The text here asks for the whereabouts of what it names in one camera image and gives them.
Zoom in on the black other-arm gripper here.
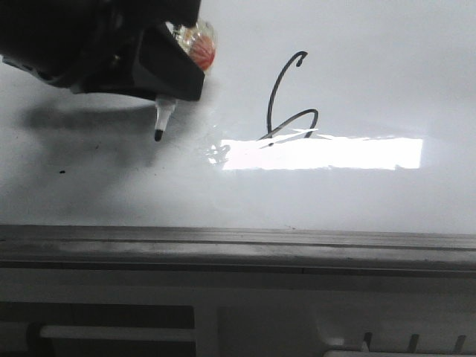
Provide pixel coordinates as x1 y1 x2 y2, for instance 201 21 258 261
1 1 205 101

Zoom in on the white black whiteboard marker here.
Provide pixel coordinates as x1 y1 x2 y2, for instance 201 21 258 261
154 96 178 142

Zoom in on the white whiteboard surface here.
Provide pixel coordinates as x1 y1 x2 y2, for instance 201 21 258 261
1 1 475 234

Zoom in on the white marker tray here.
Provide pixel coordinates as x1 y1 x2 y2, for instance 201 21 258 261
1 268 475 356

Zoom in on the grey aluminium whiteboard frame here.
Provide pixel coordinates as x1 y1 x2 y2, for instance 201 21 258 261
1 225 475 273

